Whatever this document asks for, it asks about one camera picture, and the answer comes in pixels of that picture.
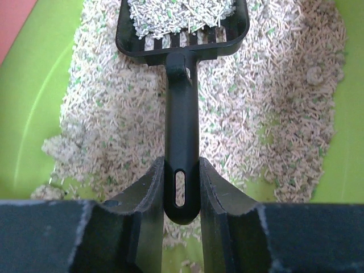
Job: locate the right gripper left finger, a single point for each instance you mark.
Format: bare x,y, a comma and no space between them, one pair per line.
122,234

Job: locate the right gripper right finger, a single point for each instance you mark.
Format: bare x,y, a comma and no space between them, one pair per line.
240,234

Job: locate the black slotted litter scoop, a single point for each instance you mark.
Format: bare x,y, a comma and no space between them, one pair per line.
181,154

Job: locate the litter clump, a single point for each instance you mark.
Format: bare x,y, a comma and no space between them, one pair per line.
158,18

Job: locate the beige cat litter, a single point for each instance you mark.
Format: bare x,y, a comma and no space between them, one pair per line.
266,112

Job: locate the pink green litter box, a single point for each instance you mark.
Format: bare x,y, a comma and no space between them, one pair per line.
30,114

